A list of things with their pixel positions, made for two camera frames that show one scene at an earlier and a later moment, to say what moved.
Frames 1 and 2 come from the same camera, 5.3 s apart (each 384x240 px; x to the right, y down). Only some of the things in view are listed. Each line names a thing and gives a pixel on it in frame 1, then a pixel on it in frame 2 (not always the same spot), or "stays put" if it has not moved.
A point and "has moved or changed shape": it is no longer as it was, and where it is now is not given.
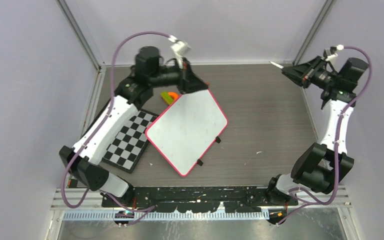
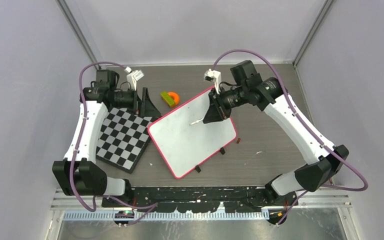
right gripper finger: x=301 y=69 to x=215 y=112
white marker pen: x=277 y=65 to x=196 y=121
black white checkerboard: x=125 y=149 stays put
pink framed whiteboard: x=186 y=128 has moved or changed shape
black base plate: x=196 y=199 stays put
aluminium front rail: x=67 y=206 stays put
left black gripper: x=190 y=83 to x=146 y=108
